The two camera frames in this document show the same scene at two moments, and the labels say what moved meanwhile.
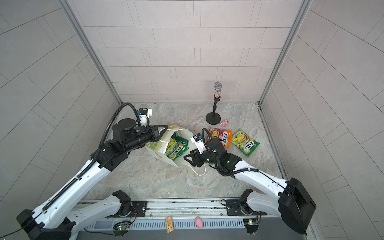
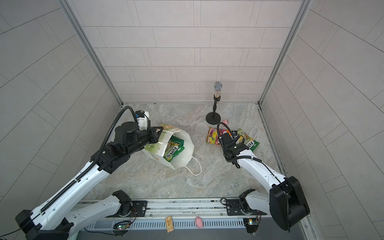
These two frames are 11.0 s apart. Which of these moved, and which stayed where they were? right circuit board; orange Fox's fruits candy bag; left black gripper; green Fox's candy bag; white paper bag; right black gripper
Moved: right black gripper; white paper bag
Stayed: green Fox's candy bag; orange Fox's fruits candy bag; left black gripper; right circuit board
